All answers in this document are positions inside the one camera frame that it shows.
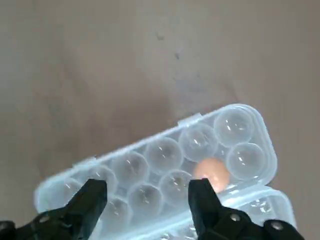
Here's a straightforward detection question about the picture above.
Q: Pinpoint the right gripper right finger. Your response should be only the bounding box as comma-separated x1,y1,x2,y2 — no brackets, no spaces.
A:
188,177,303,240

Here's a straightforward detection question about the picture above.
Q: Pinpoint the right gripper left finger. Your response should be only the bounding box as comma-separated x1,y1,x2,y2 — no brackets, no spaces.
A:
0,178,108,240

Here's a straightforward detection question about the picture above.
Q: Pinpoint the brown egg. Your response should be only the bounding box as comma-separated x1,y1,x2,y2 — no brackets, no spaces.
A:
193,157,231,194

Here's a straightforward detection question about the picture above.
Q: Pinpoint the transparent twelve-slot egg tray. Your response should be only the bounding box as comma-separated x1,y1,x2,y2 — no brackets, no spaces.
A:
33,102,298,240

